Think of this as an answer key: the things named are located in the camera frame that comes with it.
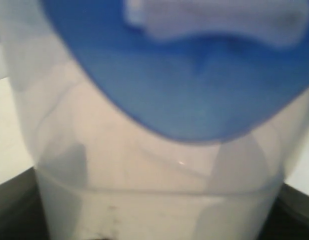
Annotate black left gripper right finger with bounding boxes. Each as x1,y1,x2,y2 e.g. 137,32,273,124
265,184,309,240

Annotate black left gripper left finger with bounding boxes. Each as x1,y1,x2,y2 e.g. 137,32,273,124
0,168,49,240

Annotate blue container lid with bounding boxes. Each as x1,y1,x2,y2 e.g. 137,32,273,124
41,0,309,142

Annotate white rectangular tray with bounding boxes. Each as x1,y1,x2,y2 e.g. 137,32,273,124
285,127,309,196

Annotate clear plastic tall container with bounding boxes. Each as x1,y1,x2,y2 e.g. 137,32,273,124
0,0,309,240

